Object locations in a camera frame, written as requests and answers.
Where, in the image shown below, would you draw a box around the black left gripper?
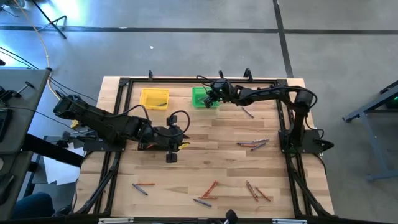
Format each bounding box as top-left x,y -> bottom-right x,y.
152,114 -> 192,164

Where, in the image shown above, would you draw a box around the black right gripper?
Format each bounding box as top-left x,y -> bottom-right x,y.
202,78 -> 239,109

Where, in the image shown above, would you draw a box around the green plastic basket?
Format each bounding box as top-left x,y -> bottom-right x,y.
192,86 -> 221,109

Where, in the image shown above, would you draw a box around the black plastic basket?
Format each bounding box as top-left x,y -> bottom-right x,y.
137,141 -> 171,152

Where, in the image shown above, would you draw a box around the yellow plastic basket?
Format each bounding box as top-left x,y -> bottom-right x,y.
139,88 -> 170,110

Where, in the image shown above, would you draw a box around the white paper sheets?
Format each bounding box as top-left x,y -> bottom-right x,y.
42,154 -> 82,185

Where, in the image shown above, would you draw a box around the black desk support bar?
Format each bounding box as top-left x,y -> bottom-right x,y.
23,133 -> 85,167

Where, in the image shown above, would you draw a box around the grey side desk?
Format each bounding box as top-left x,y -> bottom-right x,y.
0,68 -> 50,220

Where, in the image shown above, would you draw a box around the person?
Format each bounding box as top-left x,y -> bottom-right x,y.
14,192 -> 55,218

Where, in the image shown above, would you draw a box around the blue-grey metal table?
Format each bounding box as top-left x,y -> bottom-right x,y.
343,80 -> 398,182

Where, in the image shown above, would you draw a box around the black floor stand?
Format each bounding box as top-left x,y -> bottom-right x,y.
30,0 -> 68,40

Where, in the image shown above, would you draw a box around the black desk clamp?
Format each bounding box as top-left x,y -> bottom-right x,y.
0,81 -> 35,100

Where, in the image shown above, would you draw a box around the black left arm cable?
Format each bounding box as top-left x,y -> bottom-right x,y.
114,105 -> 191,138

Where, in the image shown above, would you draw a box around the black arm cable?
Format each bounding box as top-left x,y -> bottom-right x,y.
114,105 -> 191,138
195,70 -> 225,91

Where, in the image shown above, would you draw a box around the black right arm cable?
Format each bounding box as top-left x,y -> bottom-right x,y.
195,70 -> 225,91

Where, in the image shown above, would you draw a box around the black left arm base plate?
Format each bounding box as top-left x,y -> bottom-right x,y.
83,127 -> 129,152

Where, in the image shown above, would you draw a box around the silver table edge bracket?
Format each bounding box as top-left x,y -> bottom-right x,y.
98,217 -> 134,224
272,218 -> 308,224

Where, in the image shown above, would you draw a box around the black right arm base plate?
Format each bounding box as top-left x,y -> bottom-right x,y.
278,129 -> 335,156

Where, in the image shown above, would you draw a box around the yellow floor cable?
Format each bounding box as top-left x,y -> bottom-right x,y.
12,0 -> 82,129

